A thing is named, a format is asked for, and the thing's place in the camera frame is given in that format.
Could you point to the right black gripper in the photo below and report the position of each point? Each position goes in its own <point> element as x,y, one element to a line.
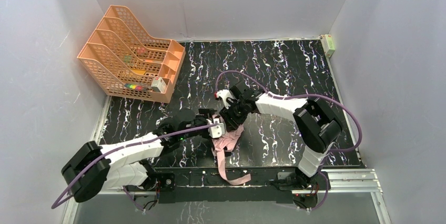
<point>230,115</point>

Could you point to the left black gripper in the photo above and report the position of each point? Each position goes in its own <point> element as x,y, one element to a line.
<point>205,116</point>

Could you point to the pink and black folding umbrella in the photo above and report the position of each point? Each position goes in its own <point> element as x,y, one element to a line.
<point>226,144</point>

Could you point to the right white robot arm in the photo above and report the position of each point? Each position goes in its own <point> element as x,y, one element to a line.
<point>316,121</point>

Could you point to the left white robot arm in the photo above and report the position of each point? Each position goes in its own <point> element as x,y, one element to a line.
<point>95,167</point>

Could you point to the small white red box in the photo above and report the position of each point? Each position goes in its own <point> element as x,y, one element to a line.
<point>159,85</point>

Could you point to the colourful marker set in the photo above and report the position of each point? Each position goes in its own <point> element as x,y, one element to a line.
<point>136,87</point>

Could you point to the orange plastic file organizer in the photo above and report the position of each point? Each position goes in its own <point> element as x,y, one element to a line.
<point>121,51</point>

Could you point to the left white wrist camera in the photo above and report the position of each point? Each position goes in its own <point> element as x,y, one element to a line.
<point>218,130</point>

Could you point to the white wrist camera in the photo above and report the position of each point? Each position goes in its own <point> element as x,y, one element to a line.
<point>226,97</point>
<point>218,130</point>

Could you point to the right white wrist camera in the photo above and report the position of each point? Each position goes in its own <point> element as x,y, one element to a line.
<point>226,97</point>

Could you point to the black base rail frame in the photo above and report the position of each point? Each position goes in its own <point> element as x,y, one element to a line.
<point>266,184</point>

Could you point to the white green wall socket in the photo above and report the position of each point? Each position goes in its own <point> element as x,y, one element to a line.
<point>328,45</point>

